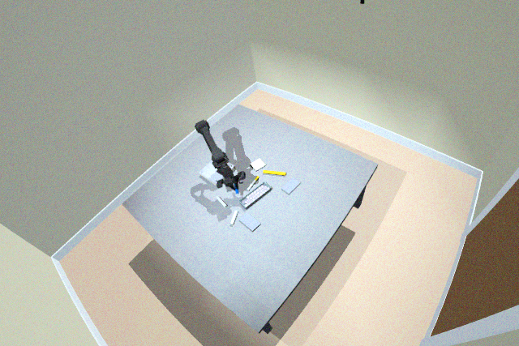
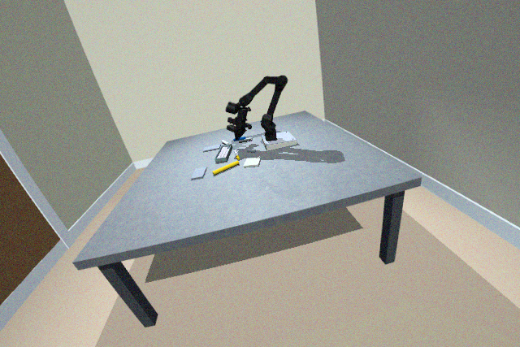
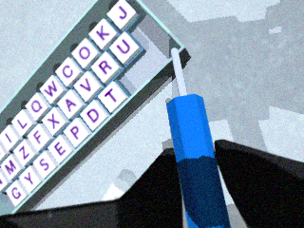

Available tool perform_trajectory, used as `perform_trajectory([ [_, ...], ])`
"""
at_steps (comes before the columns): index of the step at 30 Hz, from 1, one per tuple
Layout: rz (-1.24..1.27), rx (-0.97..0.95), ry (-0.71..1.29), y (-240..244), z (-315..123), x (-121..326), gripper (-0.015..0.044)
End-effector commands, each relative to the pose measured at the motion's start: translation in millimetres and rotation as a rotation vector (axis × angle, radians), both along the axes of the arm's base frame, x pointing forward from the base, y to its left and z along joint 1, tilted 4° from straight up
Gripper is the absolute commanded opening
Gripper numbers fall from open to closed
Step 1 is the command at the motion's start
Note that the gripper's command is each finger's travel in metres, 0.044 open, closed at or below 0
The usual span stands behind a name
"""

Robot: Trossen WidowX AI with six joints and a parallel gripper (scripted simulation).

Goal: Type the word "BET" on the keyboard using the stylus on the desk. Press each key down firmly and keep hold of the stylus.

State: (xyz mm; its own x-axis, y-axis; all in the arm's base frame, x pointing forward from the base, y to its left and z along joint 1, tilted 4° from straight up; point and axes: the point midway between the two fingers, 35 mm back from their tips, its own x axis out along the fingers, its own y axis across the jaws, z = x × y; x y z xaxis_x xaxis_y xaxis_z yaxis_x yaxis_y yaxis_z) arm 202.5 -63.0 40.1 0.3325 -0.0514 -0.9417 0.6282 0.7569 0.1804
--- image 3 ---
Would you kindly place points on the white keyboard with purple keys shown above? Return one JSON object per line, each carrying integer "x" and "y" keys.
{"x": 110, "y": 61}

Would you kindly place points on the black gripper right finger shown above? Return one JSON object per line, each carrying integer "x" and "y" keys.
{"x": 267, "y": 189}

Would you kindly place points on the blue stylus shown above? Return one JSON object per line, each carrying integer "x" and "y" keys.
{"x": 200, "y": 183}

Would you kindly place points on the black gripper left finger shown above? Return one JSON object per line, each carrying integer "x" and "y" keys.
{"x": 153, "y": 201}

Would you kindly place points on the white cylinder with yellow end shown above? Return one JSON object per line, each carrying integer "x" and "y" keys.
{"x": 116, "y": 188}

